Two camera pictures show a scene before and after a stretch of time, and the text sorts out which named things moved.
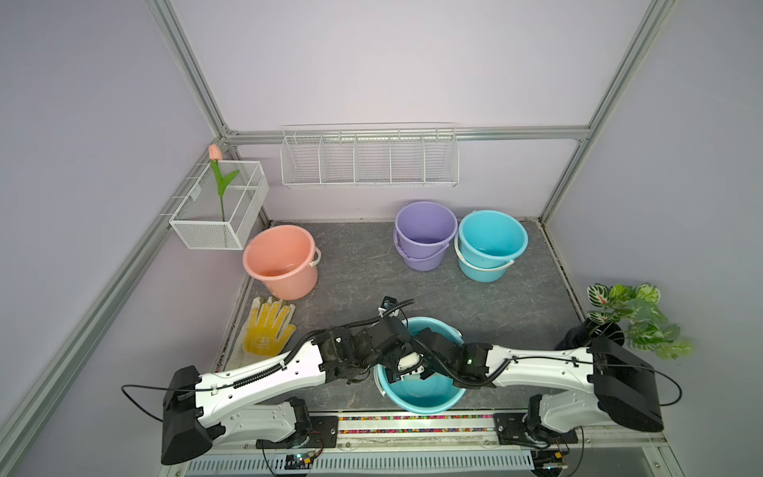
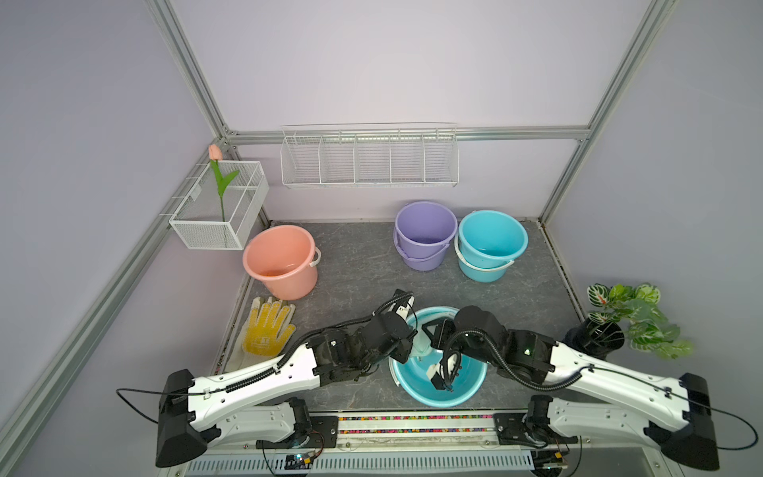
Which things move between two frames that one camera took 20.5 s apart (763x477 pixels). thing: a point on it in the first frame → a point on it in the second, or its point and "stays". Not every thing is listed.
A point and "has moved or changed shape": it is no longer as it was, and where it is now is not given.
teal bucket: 432,394 has moved or changed shape
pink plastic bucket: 283,256 stays
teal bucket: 488,242 stays
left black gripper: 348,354 stays
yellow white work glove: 264,334 stays
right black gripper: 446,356 → 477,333
